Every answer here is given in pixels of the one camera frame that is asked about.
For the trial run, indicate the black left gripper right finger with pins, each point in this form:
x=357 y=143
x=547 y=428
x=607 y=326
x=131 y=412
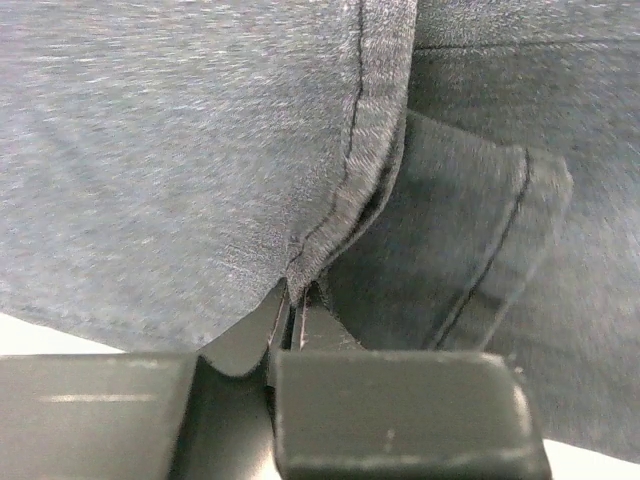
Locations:
x=344 y=412

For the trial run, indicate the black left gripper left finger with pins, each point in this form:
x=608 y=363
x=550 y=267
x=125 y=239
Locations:
x=76 y=409

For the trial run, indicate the black trousers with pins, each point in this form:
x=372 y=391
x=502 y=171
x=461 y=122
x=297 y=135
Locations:
x=450 y=174

